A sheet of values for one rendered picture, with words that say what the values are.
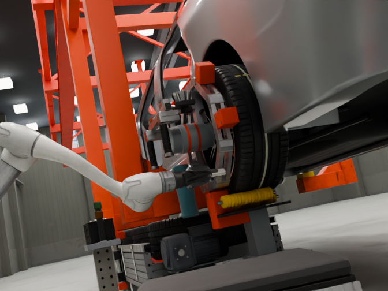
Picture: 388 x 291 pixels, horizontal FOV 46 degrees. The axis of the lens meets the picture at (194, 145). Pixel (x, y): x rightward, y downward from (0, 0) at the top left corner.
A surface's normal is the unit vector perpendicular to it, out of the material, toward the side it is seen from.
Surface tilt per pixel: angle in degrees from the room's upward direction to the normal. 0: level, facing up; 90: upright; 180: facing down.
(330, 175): 90
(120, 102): 90
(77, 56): 90
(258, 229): 90
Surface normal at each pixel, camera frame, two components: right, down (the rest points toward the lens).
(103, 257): 0.26, -0.22
